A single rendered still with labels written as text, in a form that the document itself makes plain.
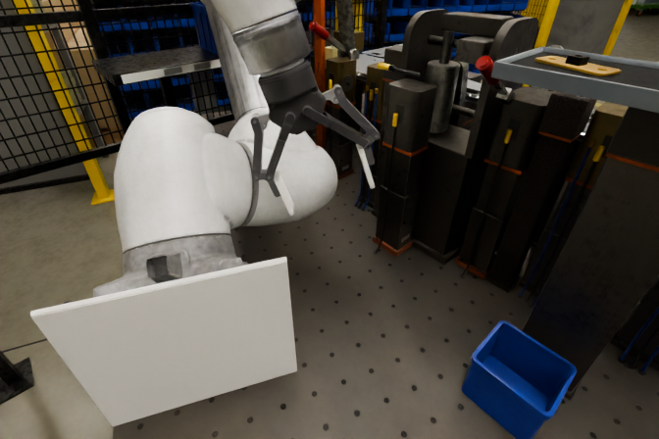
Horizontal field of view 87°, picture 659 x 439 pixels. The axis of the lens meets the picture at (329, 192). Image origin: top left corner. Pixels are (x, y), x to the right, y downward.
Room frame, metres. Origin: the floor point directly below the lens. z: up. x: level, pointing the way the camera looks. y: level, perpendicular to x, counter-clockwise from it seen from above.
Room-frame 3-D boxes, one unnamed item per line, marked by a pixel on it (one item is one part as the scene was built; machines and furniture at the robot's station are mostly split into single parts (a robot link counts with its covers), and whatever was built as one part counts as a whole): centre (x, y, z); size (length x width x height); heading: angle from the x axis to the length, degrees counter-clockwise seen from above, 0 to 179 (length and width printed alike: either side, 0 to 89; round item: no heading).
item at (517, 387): (0.28, -0.27, 0.74); 0.11 x 0.10 x 0.09; 42
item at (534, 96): (0.56, -0.33, 0.89); 0.12 x 0.07 x 0.38; 132
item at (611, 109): (0.49, -0.44, 0.89); 0.12 x 0.08 x 0.38; 132
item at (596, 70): (0.42, -0.29, 1.17); 0.08 x 0.04 x 0.01; 26
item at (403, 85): (0.62, -0.14, 0.89); 0.09 x 0.08 x 0.38; 132
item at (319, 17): (1.05, 0.03, 0.95); 0.03 x 0.01 x 0.50; 42
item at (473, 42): (0.66, -0.24, 0.94); 0.18 x 0.13 x 0.49; 42
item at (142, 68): (1.27, 0.28, 1.01); 0.90 x 0.22 x 0.03; 132
